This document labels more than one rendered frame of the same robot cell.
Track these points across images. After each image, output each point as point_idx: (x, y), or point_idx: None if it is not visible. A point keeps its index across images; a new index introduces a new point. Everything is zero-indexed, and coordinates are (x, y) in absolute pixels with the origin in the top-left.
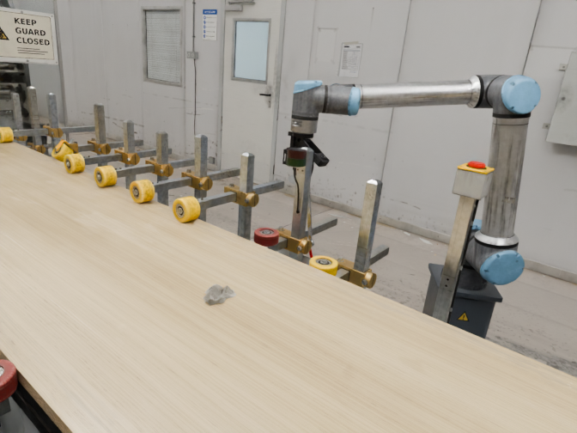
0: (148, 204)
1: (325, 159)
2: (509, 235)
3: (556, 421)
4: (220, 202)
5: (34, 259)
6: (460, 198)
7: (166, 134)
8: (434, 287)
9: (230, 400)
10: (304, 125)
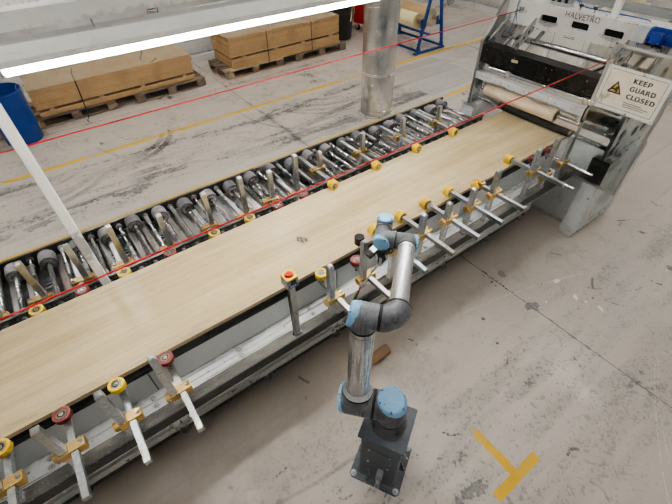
0: (396, 222)
1: (367, 254)
2: (346, 387)
3: (219, 298)
4: None
5: (335, 201)
6: None
7: (449, 205)
8: None
9: (255, 239)
10: None
